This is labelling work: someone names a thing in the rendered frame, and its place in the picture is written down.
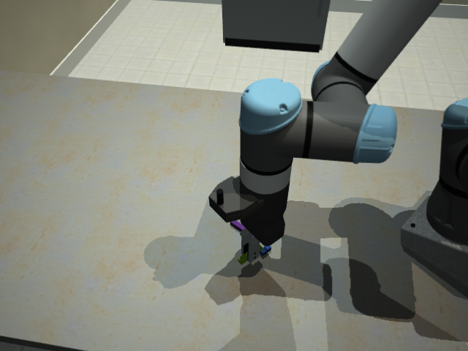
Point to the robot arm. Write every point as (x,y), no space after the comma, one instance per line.
(339,124)

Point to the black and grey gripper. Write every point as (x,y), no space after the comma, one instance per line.
(259,202)

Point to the purple rod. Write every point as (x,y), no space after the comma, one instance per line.
(237,225)

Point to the lime green rod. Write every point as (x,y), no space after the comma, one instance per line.
(242,259)

